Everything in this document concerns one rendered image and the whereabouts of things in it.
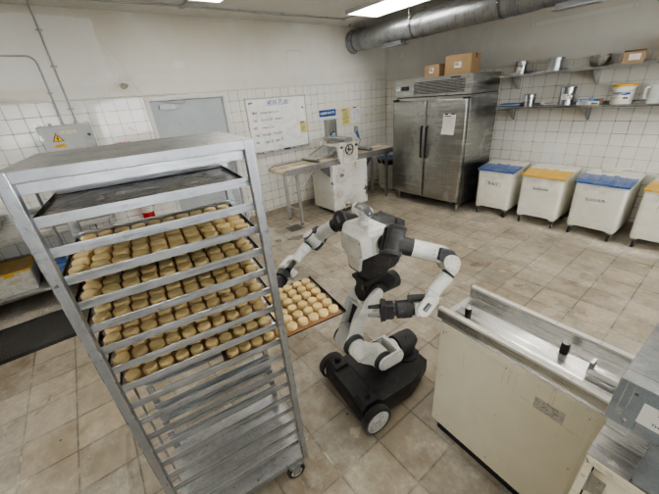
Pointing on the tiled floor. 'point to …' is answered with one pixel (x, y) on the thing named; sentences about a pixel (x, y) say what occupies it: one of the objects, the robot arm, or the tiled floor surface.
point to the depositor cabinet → (608, 466)
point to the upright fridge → (405, 122)
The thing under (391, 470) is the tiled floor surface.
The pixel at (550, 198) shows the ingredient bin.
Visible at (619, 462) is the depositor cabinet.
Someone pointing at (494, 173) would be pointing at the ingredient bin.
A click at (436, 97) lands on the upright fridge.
